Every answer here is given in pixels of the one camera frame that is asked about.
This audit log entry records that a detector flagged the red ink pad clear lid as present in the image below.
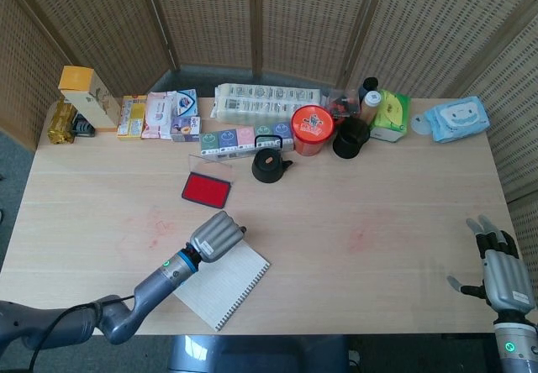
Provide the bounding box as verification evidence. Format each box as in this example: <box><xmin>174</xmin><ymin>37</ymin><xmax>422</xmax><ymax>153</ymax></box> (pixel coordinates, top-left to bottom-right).
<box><xmin>181</xmin><ymin>153</ymin><xmax>235</xmax><ymax>210</ymax></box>

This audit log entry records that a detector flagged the black teapot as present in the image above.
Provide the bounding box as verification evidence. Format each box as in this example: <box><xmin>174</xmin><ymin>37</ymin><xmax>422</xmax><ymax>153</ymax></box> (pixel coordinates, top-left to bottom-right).
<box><xmin>251</xmin><ymin>134</ymin><xmax>294</xmax><ymax>185</ymax></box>

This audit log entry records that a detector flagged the clear plastic food box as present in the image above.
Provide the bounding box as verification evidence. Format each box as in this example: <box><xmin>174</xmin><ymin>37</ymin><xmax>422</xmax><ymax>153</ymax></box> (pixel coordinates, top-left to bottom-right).
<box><xmin>325</xmin><ymin>87</ymin><xmax>362</xmax><ymax>120</ymax></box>

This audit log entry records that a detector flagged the pink wet wipes pack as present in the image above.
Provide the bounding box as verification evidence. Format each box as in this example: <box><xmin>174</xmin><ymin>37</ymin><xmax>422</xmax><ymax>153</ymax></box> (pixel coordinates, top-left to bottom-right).
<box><xmin>140</xmin><ymin>91</ymin><xmax>178</xmax><ymax>140</ymax></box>

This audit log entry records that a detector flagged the yellow flat box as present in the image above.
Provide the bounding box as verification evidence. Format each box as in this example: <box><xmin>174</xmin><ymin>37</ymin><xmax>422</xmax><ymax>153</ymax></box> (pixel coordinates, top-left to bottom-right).
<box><xmin>116</xmin><ymin>94</ymin><xmax>148</xmax><ymax>141</ymax></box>

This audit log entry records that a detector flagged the orange lidded tub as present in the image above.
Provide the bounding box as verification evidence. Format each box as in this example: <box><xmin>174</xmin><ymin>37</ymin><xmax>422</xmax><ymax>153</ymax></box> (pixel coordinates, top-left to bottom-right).
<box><xmin>291</xmin><ymin>104</ymin><xmax>336</xmax><ymax>157</ymax></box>

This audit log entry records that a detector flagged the white spiral lined notebook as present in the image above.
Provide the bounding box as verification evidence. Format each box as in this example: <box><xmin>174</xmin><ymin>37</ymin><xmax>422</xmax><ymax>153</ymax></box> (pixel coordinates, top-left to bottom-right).
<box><xmin>173</xmin><ymin>238</ymin><xmax>272</xmax><ymax>332</ymax></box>

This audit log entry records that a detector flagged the black mesh pen cup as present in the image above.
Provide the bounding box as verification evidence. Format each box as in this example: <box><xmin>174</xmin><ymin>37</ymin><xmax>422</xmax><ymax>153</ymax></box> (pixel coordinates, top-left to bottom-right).
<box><xmin>332</xmin><ymin>118</ymin><xmax>372</xmax><ymax>160</ymax></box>

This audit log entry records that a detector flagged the green tissue pack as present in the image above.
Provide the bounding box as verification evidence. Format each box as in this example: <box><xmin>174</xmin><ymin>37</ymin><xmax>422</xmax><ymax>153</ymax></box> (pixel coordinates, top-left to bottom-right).
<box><xmin>368</xmin><ymin>89</ymin><xmax>412</xmax><ymax>144</ymax></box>

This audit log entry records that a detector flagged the light blue wipes pack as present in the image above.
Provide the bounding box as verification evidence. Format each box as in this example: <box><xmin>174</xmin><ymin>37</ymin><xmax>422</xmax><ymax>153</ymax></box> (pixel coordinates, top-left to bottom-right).
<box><xmin>423</xmin><ymin>95</ymin><xmax>492</xmax><ymax>144</ymax></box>

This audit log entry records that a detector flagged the large clear-wrapped tissue pack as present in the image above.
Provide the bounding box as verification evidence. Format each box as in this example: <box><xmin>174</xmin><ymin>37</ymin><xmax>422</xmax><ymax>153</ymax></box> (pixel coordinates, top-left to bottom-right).
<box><xmin>209</xmin><ymin>82</ymin><xmax>329</xmax><ymax>125</ymax></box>

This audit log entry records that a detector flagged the dark bottle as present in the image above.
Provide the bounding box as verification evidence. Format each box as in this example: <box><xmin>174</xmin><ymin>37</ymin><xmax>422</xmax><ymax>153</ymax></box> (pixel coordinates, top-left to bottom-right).
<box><xmin>357</xmin><ymin>76</ymin><xmax>381</xmax><ymax>101</ymax></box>

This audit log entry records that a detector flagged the tall cream orange-topped box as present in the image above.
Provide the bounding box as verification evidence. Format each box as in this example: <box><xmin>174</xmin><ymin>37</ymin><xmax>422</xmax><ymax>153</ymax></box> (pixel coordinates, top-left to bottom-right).
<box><xmin>57</xmin><ymin>66</ymin><xmax>123</xmax><ymax>134</ymax></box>

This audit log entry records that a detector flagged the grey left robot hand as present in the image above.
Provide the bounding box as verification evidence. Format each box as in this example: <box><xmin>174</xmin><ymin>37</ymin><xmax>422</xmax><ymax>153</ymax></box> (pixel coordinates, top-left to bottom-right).
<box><xmin>184</xmin><ymin>210</ymin><xmax>248</xmax><ymax>264</ymax></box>

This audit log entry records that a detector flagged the white-capped brown bottle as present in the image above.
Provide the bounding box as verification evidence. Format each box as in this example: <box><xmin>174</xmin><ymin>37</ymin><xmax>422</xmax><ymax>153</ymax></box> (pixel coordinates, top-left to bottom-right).
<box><xmin>361</xmin><ymin>90</ymin><xmax>382</xmax><ymax>126</ymax></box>

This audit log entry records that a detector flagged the dark robot torso base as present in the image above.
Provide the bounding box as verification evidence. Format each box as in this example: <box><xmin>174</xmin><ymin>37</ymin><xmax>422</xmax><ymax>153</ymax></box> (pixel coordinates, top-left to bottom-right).
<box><xmin>166</xmin><ymin>334</ymin><xmax>352</xmax><ymax>373</ymax></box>

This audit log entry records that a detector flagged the gold foil package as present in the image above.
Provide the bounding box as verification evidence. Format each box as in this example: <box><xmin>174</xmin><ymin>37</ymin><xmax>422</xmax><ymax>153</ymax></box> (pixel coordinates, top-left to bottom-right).
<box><xmin>46</xmin><ymin>99</ymin><xmax>79</xmax><ymax>145</ymax></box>

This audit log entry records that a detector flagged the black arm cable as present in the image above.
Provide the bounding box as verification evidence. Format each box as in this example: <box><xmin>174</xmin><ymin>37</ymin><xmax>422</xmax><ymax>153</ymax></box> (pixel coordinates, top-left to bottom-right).
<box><xmin>29</xmin><ymin>292</ymin><xmax>140</xmax><ymax>373</ymax></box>

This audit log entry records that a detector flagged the small purple box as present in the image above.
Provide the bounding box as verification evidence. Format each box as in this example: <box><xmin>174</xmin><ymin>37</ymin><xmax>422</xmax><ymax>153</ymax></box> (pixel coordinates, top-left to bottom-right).
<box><xmin>170</xmin><ymin>115</ymin><xmax>202</xmax><ymax>143</ymax></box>

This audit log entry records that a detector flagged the woven folding screen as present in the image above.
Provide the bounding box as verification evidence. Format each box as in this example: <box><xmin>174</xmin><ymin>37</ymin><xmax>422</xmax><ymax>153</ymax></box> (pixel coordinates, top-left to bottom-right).
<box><xmin>0</xmin><ymin>0</ymin><xmax>538</xmax><ymax>265</ymax></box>

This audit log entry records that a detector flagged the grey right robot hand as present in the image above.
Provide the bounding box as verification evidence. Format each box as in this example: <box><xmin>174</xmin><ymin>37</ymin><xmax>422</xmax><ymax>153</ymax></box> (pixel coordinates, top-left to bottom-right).
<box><xmin>446</xmin><ymin>215</ymin><xmax>533</xmax><ymax>313</ymax></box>

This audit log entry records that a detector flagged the colourful pocket tissue multipack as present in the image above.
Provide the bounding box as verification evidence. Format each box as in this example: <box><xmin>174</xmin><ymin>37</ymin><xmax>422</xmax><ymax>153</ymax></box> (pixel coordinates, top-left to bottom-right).
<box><xmin>198</xmin><ymin>121</ymin><xmax>295</xmax><ymax>158</ymax></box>

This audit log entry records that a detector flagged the blue white carton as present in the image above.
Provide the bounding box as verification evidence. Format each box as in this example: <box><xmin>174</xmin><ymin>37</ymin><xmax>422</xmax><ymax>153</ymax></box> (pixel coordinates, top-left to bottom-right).
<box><xmin>174</xmin><ymin>88</ymin><xmax>198</xmax><ymax>118</ymax></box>

